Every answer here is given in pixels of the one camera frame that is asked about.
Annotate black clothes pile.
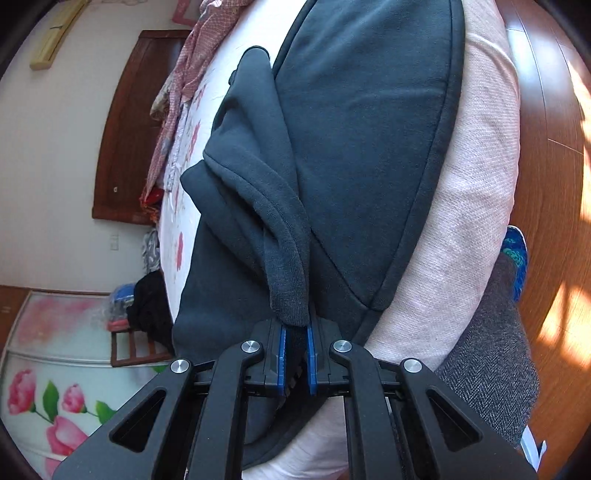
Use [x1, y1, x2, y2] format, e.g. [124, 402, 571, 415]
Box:
[127, 272, 174, 352]

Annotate pink checked quilt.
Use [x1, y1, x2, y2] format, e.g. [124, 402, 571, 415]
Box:
[147, 0, 254, 199]

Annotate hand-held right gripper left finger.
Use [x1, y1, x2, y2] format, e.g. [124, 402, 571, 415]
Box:
[52, 318, 289, 480]

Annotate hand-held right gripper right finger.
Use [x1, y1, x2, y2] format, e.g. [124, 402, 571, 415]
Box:
[305, 318, 541, 480]

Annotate person's grey trouser leg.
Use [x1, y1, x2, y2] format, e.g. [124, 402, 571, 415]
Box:
[436, 253, 541, 450]

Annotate bed with floral white sheet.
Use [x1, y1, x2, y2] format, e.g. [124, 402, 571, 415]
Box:
[157, 0, 522, 480]

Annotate grey patterned cloth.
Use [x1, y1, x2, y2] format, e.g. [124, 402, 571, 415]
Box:
[141, 228, 161, 273]

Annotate wooden chair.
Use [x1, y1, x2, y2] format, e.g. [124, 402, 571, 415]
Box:
[111, 323, 174, 367]

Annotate blue patterned slipper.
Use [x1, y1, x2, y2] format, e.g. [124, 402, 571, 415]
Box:
[501, 226, 529, 301]

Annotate wooden headboard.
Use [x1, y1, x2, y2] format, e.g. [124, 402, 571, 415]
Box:
[91, 30, 192, 227]

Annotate yellow wooden strip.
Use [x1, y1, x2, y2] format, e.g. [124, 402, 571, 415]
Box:
[30, 0, 90, 71]

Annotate white paper sheet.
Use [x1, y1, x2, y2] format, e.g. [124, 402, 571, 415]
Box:
[521, 427, 548, 467]

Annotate pale floral pillow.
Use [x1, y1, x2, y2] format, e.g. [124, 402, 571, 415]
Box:
[164, 104, 192, 190]

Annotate clear plastic bag of clothes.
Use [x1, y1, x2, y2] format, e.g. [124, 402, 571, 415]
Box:
[92, 284, 139, 333]

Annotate floral wardrobe sliding doors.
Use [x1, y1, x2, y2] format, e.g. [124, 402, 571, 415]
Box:
[0, 288, 185, 480]

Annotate red tasselled cloth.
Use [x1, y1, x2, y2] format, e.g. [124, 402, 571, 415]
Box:
[140, 187, 164, 217]

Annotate dark sweat pants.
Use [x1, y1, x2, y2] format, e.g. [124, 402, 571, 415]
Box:
[172, 0, 465, 469]

